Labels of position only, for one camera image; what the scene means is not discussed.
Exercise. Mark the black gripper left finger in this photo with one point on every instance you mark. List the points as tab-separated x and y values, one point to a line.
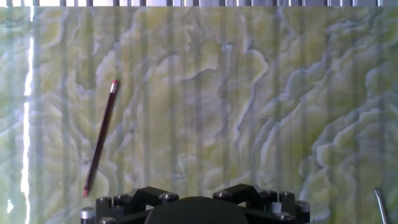
124	208

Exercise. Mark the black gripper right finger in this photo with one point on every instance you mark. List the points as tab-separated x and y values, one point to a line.
273	207

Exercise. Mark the red pencil with pink eraser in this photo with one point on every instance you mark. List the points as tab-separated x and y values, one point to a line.
101	137

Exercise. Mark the black C-clamp with steel screw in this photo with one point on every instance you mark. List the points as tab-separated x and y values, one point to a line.
380	205

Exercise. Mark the green marble pattern mat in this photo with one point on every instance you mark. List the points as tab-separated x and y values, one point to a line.
217	109

